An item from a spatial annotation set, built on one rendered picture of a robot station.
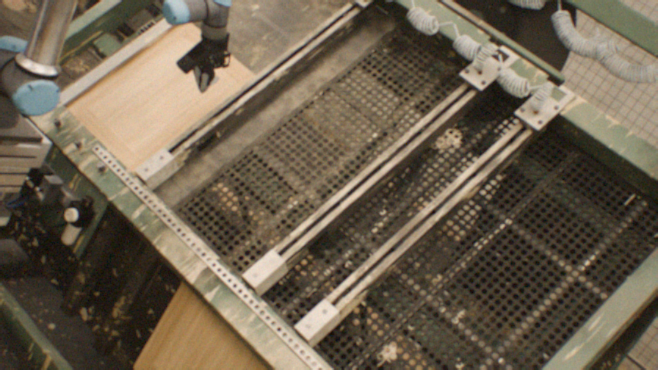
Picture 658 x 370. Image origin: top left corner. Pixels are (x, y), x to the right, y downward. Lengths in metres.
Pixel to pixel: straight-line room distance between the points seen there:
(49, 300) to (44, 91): 1.65
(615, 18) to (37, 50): 1.97
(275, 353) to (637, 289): 1.07
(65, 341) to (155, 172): 1.02
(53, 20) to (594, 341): 1.70
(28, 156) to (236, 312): 0.77
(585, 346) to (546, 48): 1.28
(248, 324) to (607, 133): 1.27
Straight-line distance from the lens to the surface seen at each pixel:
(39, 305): 3.84
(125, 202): 2.94
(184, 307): 3.10
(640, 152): 2.89
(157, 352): 3.21
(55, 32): 2.35
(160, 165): 2.96
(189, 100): 3.16
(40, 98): 2.40
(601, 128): 2.92
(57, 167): 3.17
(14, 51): 2.50
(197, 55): 2.62
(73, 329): 3.79
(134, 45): 3.36
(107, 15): 3.51
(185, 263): 2.77
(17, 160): 2.69
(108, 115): 3.21
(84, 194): 3.06
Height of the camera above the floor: 2.08
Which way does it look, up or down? 18 degrees down
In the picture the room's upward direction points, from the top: 32 degrees clockwise
